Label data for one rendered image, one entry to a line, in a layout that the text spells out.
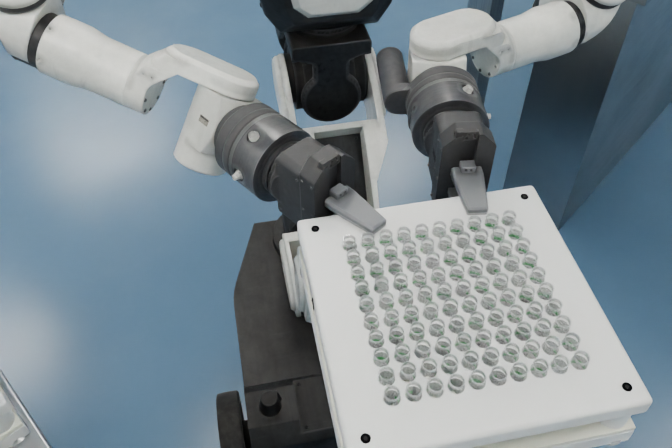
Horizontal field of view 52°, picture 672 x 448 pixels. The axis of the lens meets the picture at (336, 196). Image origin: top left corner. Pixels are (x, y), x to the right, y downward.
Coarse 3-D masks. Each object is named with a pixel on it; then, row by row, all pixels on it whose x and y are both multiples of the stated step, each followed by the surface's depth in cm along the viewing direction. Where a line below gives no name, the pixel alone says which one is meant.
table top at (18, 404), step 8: (0, 376) 76; (0, 384) 76; (8, 384) 76; (8, 392) 75; (16, 400) 74; (16, 408) 74; (24, 408) 74; (24, 416) 73; (32, 424) 72; (32, 432) 72; (40, 432) 72; (24, 440) 71; (32, 440) 71; (40, 440) 71
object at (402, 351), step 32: (384, 256) 64; (416, 256) 63; (448, 256) 64; (480, 256) 64; (512, 256) 63; (384, 288) 61; (448, 288) 61; (480, 288) 61; (384, 320) 59; (416, 320) 59; (480, 320) 59; (512, 320) 59; (544, 320) 58; (416, 352) 56; (448, 352) 57; (512, 352) 58
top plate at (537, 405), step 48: (528, 192) 70; (336, 240) 65; (336, 288) 62; (432, 288) 62; (576, 288) 61; (336, 336) 58; (384, 336) 58; (432, 336) 58; (336, 384) 55; (528, 384) 55; (576, 384) 55; (624, 384) 55; (384, 432) 52; (432, 432) 52; (480, 432) 52; (528, 432) 53
